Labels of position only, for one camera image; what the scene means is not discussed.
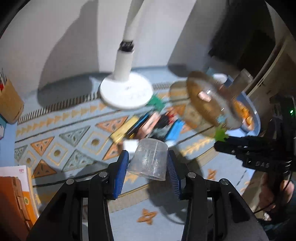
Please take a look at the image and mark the orange notebook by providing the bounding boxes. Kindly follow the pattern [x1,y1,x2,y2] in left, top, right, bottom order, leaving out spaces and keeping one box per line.
[0,164,39,241]

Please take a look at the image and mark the yellow eraser block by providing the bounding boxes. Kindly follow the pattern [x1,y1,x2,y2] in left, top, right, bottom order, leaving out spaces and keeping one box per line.
[110,115,139,144]

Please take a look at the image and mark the grey cylindrical tumbler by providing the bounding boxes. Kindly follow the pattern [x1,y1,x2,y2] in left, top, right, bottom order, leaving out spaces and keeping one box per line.
[227,69,253,99]

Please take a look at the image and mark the amber glass bowl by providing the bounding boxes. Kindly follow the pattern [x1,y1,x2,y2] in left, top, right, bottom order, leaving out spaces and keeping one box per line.
[169,71,243,137]

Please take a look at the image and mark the blue pen-like object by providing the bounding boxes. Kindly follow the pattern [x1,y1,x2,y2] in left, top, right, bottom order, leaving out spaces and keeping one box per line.
[125,112,150,138]

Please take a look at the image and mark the pink small box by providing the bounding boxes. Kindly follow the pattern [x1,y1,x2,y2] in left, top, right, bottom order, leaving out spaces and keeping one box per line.
[136,112,161,140]

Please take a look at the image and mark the light green leaf toy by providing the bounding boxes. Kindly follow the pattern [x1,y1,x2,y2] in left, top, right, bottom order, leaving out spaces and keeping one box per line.
[214,124,229,142]

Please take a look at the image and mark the blue block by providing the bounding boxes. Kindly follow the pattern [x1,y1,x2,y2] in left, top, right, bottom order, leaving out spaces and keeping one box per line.
[165,119,185,141]

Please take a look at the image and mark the clear plastic cup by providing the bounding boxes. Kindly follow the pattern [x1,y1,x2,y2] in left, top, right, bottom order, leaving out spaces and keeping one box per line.
[127,138,168,181]

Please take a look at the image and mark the dark green leaf toy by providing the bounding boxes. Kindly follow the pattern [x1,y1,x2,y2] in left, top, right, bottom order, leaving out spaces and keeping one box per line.
[147,94,165,112]

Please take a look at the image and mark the black red toy figure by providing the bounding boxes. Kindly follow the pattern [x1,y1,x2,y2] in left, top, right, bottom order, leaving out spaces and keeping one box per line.
[155,110,177,128]

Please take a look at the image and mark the light blue leaf toy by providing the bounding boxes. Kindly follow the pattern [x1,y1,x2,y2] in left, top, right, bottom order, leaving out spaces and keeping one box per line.
[217,115,227,125]

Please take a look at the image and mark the patterned blue table mat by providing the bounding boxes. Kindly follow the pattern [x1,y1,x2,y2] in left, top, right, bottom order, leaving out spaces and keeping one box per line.
[15,74,253,240]

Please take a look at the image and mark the orange slices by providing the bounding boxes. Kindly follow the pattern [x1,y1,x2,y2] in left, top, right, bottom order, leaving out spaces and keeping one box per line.
[234,100,253,127]

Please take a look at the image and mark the right hand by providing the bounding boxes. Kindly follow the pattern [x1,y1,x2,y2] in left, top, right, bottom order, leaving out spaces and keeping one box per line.
[258,173,295,211]

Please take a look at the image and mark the white desk lamp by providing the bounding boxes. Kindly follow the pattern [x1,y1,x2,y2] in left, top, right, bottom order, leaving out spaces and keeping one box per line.
[99,1,153,110]

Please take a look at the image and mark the pink oval tag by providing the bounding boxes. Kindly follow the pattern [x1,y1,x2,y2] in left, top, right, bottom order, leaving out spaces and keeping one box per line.
[198,91,212,102]

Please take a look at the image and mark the cork pen holder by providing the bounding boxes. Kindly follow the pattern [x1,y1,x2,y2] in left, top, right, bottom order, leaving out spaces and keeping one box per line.
[0,79,24,124]

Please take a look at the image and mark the pink plate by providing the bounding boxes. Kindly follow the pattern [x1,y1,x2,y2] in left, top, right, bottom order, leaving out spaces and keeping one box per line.
[225,76,261,137]

